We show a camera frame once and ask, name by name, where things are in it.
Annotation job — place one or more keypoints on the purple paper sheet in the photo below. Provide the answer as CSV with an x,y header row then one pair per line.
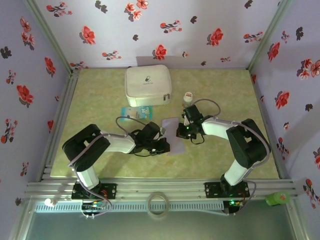
x,y
175,142

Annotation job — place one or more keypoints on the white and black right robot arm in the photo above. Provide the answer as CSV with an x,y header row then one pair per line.
x,y
247,145

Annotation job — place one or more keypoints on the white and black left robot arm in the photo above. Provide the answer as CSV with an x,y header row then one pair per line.
x,y
90,130

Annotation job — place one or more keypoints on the blue wet wipes packet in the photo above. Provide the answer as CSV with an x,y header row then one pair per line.
x,y
140,112

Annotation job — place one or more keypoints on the white pill bottle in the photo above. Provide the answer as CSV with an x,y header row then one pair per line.
x,y
188,96

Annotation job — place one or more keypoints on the white zip case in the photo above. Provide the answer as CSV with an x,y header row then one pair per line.
x,y
155,77

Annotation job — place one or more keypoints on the clear tape roll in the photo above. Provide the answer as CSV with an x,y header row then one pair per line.
x,y
158,217

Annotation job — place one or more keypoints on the green plastic container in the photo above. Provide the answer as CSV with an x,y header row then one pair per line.
x,y
277,198

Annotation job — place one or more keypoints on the small white bottle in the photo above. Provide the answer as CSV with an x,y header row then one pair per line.
x,y
50,202

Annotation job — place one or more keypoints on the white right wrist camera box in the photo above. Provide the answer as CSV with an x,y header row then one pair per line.
x,y
185,120

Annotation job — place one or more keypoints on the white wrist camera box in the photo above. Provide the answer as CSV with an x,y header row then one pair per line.
x,y
185,120
163,132

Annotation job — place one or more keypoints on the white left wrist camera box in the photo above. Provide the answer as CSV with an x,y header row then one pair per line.
x,y
163,132

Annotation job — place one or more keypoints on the long aluminium frame rail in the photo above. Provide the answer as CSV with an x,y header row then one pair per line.
x,y
160,186

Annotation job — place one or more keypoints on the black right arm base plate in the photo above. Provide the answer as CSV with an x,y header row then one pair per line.
x,y
211,190

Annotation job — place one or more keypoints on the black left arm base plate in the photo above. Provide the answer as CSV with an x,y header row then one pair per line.
x,y
110,191

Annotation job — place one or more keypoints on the aluminium side rail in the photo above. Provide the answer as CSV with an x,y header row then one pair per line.
x,y
255,87
66,100

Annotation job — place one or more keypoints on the aluminium corner post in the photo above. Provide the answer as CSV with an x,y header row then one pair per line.
x,y
270,35
47,37

